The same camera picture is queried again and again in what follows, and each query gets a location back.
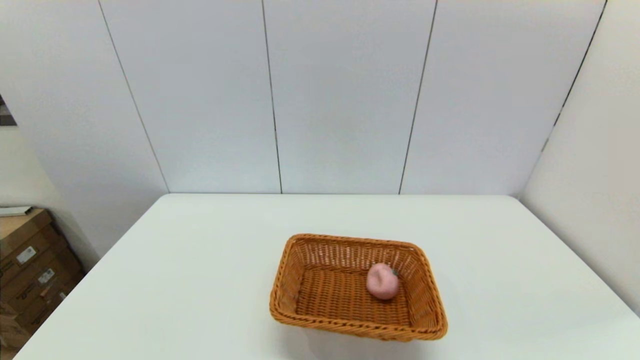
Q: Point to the brown cardboard box white label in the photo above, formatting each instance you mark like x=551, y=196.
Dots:
x=35, y=292
x=15, y=271

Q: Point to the orange wicker basket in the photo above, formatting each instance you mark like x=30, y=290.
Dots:
x=330, y=295

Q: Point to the pink peach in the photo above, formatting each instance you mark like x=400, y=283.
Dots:
x=382, y=282

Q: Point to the crumpled brown cardboard box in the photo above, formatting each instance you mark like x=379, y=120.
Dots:
x=10, y=330

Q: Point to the plain brown cardboard box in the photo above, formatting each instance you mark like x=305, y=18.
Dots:
x=20, y=227

